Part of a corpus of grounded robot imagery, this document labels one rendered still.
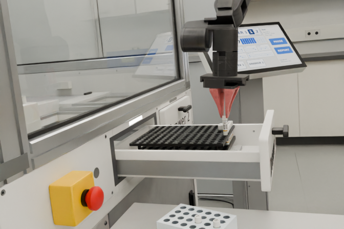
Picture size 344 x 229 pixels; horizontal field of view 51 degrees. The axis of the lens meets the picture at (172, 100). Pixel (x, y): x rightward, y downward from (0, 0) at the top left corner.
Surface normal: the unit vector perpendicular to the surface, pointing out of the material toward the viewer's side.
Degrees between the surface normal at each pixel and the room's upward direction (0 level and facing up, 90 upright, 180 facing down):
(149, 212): 0
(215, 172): 90
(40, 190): 90
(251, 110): 90
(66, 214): 90
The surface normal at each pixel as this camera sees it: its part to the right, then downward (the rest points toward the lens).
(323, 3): -0.25, 0.17
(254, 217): -0.09, -0.99
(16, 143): 0.95, -0.04
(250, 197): 0.37, 0.11
